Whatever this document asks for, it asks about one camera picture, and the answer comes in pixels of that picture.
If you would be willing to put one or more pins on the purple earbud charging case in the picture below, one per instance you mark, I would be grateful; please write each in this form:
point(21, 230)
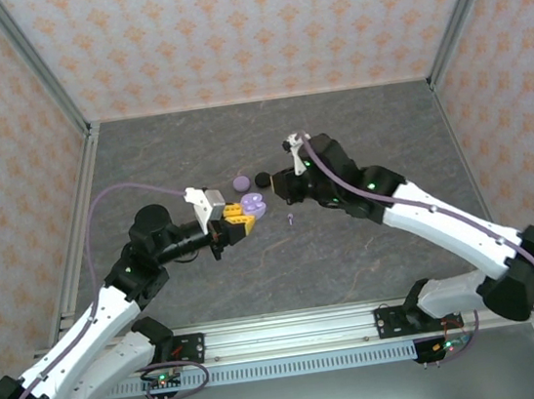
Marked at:
point(254, 206)
point(241, 183)

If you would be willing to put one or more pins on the black earbud charging case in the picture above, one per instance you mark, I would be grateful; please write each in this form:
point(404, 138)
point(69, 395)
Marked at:
point(261, 179)

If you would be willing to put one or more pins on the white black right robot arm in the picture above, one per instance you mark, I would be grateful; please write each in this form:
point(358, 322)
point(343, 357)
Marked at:
point(448, 230)

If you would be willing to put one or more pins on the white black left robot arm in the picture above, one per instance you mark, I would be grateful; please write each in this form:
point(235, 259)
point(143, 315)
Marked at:
point(69, 343)

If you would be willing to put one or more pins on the controller board with LED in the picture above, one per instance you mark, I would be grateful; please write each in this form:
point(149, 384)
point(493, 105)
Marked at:
point(163, 383)
point(427, 350)

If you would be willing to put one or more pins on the white grey left wrist camera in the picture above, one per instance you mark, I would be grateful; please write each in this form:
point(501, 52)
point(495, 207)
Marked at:
point(203, 203)

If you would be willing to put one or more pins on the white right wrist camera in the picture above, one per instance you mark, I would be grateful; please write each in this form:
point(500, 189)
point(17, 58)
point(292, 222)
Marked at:
point(298, 156)

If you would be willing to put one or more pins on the aluminium side rail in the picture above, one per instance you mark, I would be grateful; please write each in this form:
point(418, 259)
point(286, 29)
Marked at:
point(80, 209)
point(467, 158)

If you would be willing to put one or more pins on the wide aluminium base rail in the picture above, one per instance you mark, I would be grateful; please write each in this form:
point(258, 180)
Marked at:
point(290, 334)

